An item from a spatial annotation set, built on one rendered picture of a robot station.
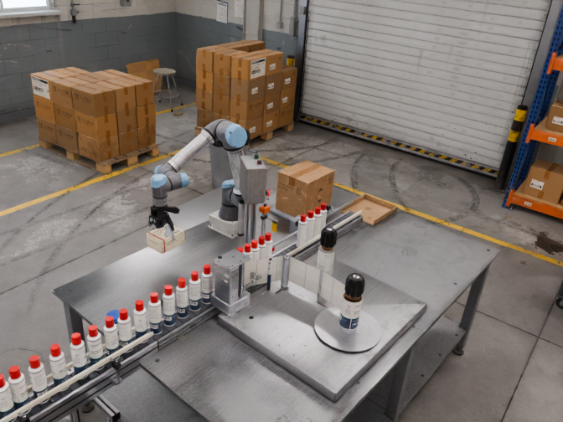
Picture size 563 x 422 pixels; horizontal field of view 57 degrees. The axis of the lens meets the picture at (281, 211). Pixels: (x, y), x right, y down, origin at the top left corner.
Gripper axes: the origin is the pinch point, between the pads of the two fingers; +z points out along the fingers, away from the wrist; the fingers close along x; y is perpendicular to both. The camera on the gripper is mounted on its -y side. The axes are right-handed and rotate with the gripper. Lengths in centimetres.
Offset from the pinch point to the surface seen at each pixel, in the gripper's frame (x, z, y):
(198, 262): 13.0, 17.7, -11.3
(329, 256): 80, -3, -37
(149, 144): -274, 90, -221
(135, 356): 47, 11, 61
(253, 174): 44, -44, -18
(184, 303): 46, 3, 31
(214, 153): -156, 62, -206
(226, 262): 55, -14, 13
